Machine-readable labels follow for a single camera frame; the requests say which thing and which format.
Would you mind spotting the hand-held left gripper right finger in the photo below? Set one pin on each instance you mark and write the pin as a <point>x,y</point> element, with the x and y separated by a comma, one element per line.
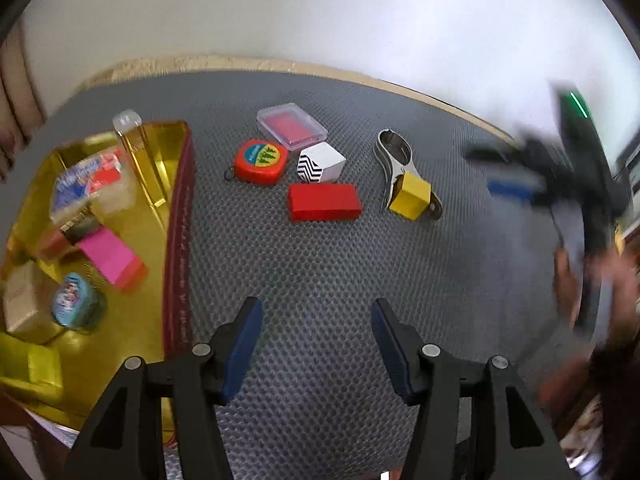
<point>395,350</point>

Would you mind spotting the red round tape measure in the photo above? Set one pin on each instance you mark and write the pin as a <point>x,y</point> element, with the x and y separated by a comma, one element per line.
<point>260,161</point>

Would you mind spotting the small brown block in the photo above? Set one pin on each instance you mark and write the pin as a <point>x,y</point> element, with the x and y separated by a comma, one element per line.
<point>55,242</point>

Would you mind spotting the small teal tin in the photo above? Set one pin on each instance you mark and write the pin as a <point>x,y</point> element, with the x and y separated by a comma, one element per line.
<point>75,300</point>

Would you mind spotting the grey honeycomb mat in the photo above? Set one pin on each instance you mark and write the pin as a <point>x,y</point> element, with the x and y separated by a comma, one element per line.
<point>310,270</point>

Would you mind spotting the red tin box gold inside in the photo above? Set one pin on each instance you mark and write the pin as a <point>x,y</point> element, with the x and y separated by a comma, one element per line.
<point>142,310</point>

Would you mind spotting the black white zigzag cube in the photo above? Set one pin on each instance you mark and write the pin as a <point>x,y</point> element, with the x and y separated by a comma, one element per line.
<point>325,160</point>

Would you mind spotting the clear plastic box with label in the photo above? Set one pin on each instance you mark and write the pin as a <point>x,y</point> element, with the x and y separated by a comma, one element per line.
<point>85,182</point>

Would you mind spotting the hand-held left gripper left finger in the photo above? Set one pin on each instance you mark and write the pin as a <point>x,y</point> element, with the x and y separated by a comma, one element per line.
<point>240,350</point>

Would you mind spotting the beige leaf print curtain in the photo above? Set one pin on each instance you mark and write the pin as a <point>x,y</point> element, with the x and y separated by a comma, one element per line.
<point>15,100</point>

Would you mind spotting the person's right forearm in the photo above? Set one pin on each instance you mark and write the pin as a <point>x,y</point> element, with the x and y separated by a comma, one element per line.
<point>570,380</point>

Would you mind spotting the small white pink box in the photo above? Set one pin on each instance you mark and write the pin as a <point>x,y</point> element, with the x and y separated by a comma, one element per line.
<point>25,300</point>

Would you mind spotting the metal bottle opener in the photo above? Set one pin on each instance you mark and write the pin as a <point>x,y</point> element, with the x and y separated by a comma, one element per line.
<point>395,152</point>

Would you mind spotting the clear case with red insert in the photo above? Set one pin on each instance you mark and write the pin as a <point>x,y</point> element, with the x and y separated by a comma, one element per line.
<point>292,126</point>

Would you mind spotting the pink rectangular block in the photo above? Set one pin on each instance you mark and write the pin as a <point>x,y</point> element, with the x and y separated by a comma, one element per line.
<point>110,255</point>

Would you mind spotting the yellow cube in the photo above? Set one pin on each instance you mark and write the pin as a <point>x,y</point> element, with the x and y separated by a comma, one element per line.
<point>410,196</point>

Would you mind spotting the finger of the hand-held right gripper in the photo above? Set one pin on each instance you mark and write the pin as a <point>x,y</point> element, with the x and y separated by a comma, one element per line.
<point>515,189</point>
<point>492,152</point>

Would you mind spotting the red rectangular block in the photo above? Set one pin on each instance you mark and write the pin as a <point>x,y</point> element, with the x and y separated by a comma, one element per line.
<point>324,202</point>

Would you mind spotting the person's right hand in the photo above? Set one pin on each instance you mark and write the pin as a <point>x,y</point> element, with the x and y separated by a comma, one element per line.
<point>567,280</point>

